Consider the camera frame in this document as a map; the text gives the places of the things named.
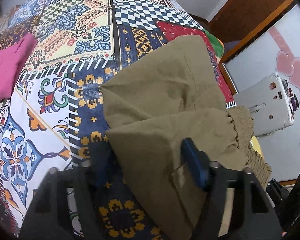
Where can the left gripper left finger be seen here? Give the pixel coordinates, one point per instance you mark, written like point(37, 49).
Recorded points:
point(48, 216)

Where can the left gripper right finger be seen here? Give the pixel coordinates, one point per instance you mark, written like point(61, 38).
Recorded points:
point(235, 207)

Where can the olive khaki pants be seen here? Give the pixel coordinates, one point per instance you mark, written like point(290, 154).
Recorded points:
point(152, 105)

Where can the pink folded garment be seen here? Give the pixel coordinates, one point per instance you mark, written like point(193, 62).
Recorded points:
point(12, 60)

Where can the wardrobe sliding door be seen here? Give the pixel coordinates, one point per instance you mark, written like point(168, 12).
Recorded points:
point(266, 76)

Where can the colourful fleece blanket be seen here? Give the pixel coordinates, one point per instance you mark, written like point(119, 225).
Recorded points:
point(217, 45)

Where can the patchwork patterned bedspread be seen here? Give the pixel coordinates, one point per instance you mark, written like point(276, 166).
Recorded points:
point(56, 108)

